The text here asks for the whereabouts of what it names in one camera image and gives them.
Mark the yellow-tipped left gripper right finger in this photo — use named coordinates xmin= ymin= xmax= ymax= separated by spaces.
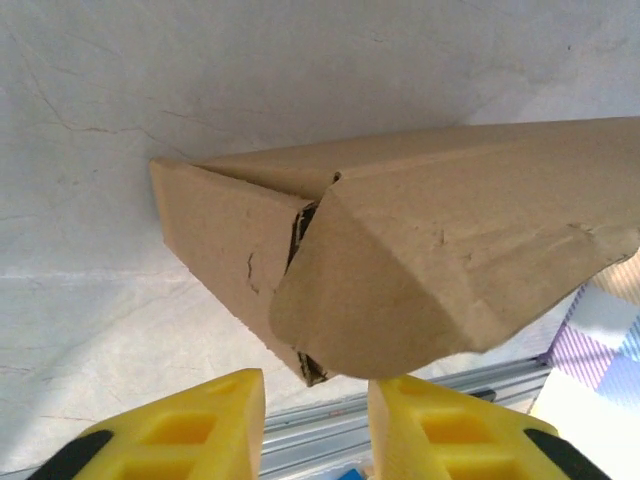
xmin=367 ymin=374 xmax=614 ymax=480

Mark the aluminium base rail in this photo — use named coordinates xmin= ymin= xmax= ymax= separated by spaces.
xmin=259 ymin=357 xmax=551 ymax=480

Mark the brown cardboard paper box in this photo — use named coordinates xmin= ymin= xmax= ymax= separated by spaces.
xmin=149 ymin=115 xmax=640 ymax=386

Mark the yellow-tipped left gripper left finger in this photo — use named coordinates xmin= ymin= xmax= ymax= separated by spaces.
xmin=34 ymin=368 xmax=266 ymax=480

